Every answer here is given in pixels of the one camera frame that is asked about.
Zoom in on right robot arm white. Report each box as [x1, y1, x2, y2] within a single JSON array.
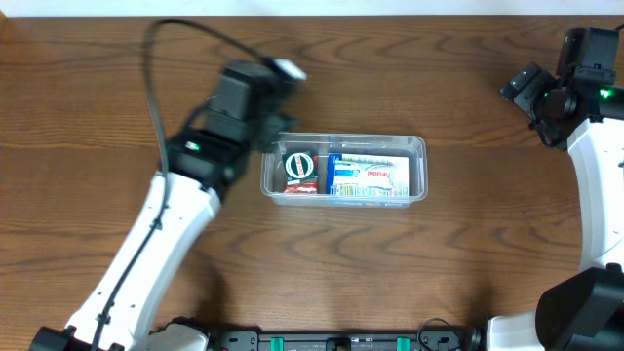
[[485, 27, 623, 351]]

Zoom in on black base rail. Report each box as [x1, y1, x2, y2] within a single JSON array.
[[208, 327, 487, 351]]

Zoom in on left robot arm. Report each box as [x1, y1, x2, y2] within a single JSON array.
[[29, 58, 306, 350]]

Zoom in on green box round logo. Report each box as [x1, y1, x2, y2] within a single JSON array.
[[282, 150, 318, 185]]

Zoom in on red medicine sachet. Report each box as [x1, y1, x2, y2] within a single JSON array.
[[284, 181, 318, 194]]

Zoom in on clear plastic container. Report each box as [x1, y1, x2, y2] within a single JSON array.
[[260, 133, 428, 208]]

